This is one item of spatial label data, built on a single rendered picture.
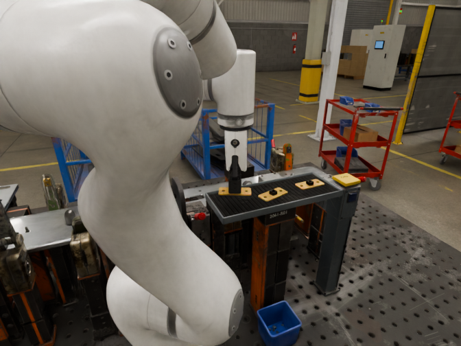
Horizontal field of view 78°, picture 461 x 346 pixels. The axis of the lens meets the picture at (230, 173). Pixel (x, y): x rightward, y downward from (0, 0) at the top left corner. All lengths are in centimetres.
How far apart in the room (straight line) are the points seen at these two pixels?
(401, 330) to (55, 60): 116
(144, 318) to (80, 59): 40
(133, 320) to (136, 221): 26
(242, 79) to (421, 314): 100
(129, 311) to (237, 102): 43
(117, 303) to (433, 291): 116
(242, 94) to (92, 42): 47
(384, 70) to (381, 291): 1018
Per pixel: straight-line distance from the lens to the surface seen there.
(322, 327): 110
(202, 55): 45
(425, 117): 590
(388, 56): 1116
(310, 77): 812
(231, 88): 62
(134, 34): 18
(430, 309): 131
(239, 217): 71
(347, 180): 95
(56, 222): 113
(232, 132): 64
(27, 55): 21
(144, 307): 50
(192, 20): 39
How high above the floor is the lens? 155
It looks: 25 degrees down
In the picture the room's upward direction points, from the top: straight up
